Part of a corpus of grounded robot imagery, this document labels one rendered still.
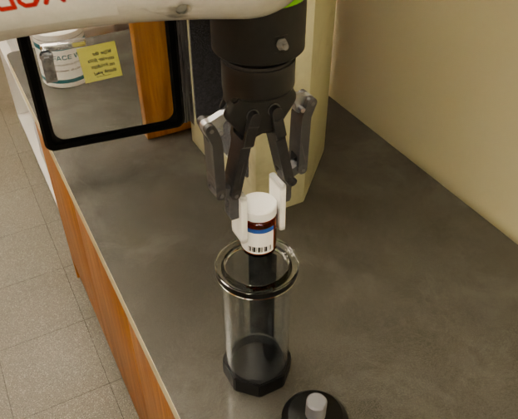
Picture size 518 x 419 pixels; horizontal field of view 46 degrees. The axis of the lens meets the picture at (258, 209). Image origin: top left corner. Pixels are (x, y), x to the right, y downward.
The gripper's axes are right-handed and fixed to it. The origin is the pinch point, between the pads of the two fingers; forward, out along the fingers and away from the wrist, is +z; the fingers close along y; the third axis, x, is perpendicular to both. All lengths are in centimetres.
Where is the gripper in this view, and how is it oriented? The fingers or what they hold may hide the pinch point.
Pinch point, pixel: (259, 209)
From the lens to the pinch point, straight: 72.8
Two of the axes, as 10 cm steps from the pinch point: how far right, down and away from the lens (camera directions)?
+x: 4.6, 5.6, -6.9
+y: -8.9, 3.0, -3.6
